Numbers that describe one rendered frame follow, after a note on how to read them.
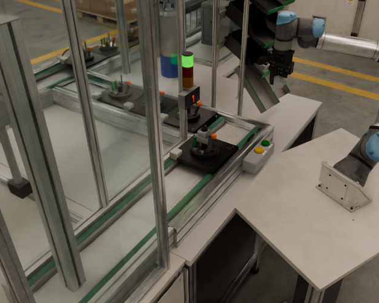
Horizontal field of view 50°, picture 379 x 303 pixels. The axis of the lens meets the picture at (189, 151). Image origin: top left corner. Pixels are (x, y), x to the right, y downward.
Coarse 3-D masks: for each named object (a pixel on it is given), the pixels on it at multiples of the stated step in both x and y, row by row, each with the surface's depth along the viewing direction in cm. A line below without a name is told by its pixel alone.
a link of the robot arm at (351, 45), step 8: (328, 32) 177; (312, 40) 175; (320, 40) 176; (328, 40) 176; (336, 40) 175; (344, 40) 174; (352, 40) 174; (360, 40) 174; (368, 40) 173; (304, 48) 185; (320, 48) 180; (328, 48) 178; (336, 48) 176; (344, 48) 175; (352, 48) 174; (360, 48) 173; (368, 48) 173; (376, 48) 172; (360, 56) 177; (368, 56) 175; (376, 56) 173
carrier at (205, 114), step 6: (192, 108) 223; (204, 108) 227; (192, 114) 217; (198, 114) 217; (204, 114) 221; (210, 114) 221; (216, 114) 222; (192, 120) 215; (198, 120) 216; (204, 120) 216; (210, 120) 219; (192, 126) 211; (198, 126) 211; (192, 132) 208
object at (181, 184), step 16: (208, 128) 214; (224, 128) 219; (240, 128) 219; (256, 128) 213; (240, 144) 201; (176, 176) 186; (192, 176) 185; (208, 176) 180; (176, 192) 176; (192, 192) 171; (176, 208) 164
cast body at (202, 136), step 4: (200, 128) 188; (204, 128) 186; (200, 132) 185; (204, 132) 185; (208, 132) 186; (196, 136) 188; (200, 136) 187; (204, 136) 185; (200, 140) 188; (204, 140) 187; (208, 140) 186
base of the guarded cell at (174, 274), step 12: (180, 264) 151; (168, 276) 147; (180, 276) 155; (156, 288) 143; (168, 288) 160; (180, 288) 158; (144, 300) 139; (156, 300) 146; (168, 300) 152; (180, 300) 162
